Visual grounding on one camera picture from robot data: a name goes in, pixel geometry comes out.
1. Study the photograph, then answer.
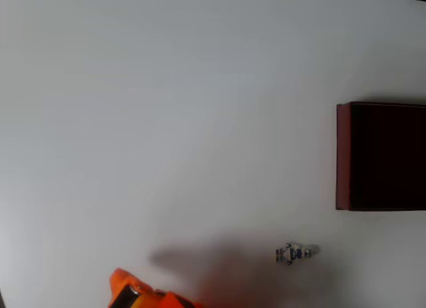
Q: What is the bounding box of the small silver toy figure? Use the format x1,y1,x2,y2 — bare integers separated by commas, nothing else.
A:
275,241,320,266

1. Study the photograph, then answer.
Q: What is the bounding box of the dark red open box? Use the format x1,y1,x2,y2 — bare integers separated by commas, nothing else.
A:
335,101,426,212

